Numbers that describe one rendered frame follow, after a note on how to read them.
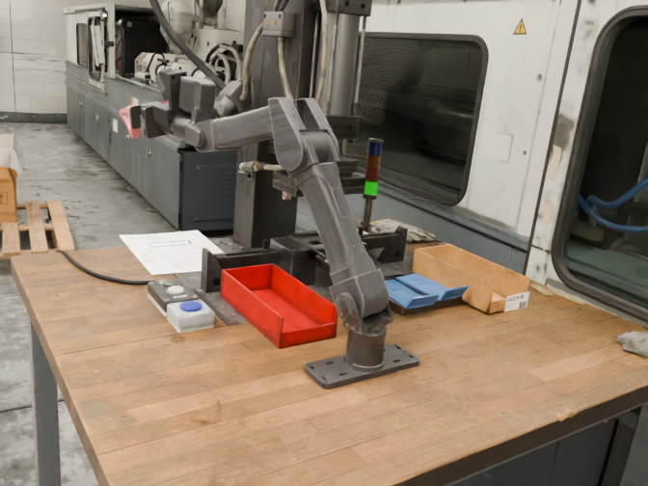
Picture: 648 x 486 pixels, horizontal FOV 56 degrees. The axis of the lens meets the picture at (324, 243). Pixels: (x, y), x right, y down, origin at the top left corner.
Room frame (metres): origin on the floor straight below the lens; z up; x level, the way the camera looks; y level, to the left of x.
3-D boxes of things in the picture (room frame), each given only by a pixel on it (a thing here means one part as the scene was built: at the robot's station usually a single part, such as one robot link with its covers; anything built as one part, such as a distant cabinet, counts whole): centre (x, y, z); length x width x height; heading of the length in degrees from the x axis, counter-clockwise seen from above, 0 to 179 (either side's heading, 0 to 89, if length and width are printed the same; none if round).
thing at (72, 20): (7.86, 2.74, 1.24); 2.95 x 0.98 x 0.90; 31
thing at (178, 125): (1.24, 0.29, 1.23); 0.07 x 0.06 x 0.07; 51
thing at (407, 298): (1.21, -0.18, 0.93); 0.15 x 0.07 x 0.03; 31
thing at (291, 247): (1.33, 0.01, 0.98); 0.20 x 0.10 x 0.01; 125
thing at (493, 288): (1.33, -0.34, 0.93); 0.25 x 0.13 x 0.08; 35
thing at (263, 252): (1.23, 0.16, 0.95); 0.15 x 0.03 x 0.10; 125
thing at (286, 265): (1.33, 0.01, 0.94); 0.20 x 0.10 x 0.07; 125
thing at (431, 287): (1.27, -0.25, 0.93); 0.15 x 0.07 x 0.03; 39
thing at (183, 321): (1.02, 0.23, 0.90); 0.07 x 0.07 x 0.06; 35
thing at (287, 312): (1.08, 0.08, 0.93); 0.25 x 0.12 x 0.06; 35
